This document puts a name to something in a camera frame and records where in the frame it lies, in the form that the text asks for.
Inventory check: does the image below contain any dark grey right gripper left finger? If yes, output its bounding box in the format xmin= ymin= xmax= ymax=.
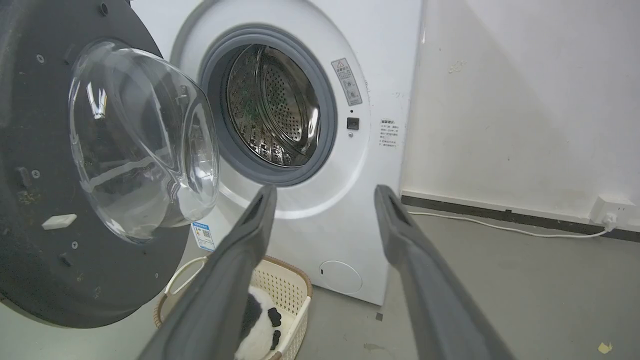
xmin=137 ymin=184 xmax=278 ymax=360

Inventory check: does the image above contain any blue energy label sticker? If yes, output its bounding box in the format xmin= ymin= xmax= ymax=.
xmin=191 ymin=221 xmax=217 ymax=252

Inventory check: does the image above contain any black and white plush toy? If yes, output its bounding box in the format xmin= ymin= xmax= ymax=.
xmin=234 ymin=285 xmax=284 ymax=360

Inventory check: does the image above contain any white front-load washing machine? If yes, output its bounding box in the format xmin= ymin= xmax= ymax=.
xmin=130 ymin=0 xmax=424 ymax=306

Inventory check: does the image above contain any white wall socket with plug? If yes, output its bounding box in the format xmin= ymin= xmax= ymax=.
xmin=590 ymin=195 xmax=637 ymax=230

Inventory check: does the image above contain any cream plastic laundry basket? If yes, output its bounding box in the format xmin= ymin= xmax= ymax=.
xmin=153 ymin=255 xmax=313 ymax=360

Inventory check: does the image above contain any round dark washing machine door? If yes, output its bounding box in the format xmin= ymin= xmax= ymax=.
xmin=0 ymin=0 xmax=221 ymax=329

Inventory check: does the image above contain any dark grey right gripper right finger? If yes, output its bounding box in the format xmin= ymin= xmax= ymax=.
xmin=373 ymin=184 xmax=516 ymax=360

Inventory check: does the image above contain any white power cable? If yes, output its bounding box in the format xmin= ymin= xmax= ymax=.
xmin=407 ymin=211 xmax=612 ymax=239

